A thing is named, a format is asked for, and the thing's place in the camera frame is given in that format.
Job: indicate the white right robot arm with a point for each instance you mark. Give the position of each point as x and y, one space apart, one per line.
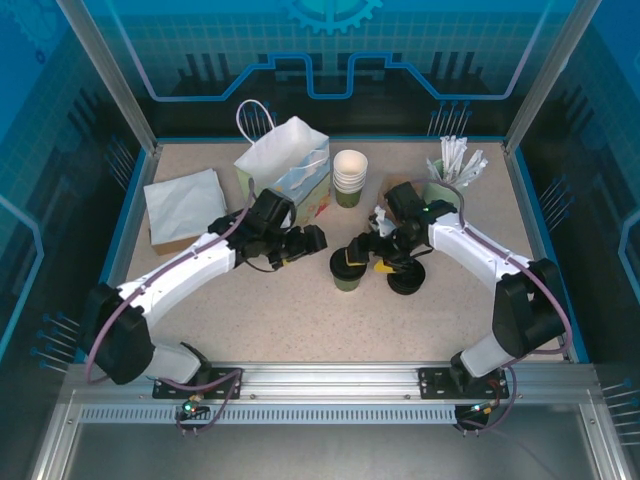
475 250

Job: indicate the small LED connector board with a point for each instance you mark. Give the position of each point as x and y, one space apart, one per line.
189 407
482 408

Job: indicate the green straw holder cup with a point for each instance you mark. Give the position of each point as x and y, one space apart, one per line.
435 194

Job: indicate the stack of paper cups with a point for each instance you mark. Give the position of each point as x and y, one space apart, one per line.
350 165

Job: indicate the floral paper gift bag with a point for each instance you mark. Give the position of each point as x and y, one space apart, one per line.
285 150

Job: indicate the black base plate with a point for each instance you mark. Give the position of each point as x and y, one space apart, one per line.
432 382
217 385

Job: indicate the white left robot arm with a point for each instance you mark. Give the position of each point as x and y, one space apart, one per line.
175 270

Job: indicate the white wrapped straw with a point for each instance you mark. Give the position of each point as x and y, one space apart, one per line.
462 150
445 155
433 167
453 152
474 164
480 171

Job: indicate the green paper coffee cup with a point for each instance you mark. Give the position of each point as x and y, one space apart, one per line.
347 284

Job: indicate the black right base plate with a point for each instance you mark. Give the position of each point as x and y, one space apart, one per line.
432 382

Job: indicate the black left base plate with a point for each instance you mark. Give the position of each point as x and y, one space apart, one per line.
217 385

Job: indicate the aluminium mounting rail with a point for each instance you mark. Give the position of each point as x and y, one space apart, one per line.
325 380

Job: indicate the grey metal front panel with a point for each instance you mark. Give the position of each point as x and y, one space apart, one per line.
325 455

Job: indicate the aluminium frame post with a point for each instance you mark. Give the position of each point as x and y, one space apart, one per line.
537 85
120 85

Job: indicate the stack of black lids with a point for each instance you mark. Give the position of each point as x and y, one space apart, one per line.
407 284

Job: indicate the white paper napkin stack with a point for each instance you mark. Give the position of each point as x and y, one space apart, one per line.
185 205

